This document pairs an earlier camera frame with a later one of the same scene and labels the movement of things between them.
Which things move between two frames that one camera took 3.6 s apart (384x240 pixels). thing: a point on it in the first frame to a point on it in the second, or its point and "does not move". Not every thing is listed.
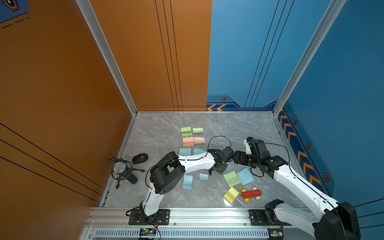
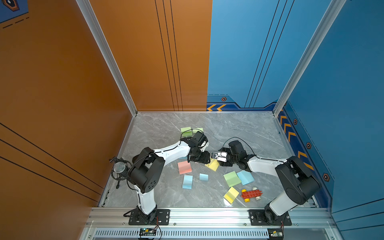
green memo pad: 186,131 does not move
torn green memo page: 198,130 does not move
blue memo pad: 187,182 does not move
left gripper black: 222,170 to 205,158
